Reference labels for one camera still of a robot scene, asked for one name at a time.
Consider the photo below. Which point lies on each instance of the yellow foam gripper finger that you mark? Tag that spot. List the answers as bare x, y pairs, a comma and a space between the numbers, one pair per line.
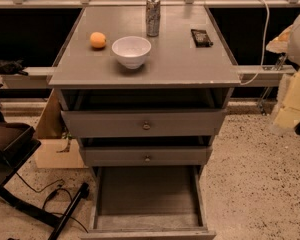
286, 113

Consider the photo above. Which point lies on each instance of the black rxbar chocolate packet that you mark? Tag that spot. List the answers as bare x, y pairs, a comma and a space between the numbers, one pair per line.
201, 38

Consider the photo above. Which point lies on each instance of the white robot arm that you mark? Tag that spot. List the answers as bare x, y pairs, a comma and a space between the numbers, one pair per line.
288, 42

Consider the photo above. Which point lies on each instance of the grey top drawer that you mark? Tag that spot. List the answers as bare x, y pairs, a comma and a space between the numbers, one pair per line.
89, 124

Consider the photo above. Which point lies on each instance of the grey drawer cabinet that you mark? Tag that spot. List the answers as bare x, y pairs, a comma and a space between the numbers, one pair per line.
176, 76

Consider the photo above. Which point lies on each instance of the grey open bottom drawer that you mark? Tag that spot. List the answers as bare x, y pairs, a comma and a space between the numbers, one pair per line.
148, 203

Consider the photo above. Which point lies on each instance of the grey middle drawer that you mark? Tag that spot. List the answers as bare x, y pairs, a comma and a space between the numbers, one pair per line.
145, 156

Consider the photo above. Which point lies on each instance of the white ceramic bowl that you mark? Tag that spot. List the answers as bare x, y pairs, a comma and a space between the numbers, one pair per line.
131, 51

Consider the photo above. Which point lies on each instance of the silver drink can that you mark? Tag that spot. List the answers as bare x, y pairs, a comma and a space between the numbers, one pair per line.
153, 14

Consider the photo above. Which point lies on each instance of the orange fruit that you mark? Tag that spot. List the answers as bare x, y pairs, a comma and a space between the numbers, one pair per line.
98, 40

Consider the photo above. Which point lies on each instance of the cardboard box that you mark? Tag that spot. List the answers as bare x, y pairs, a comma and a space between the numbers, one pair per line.
58, 150

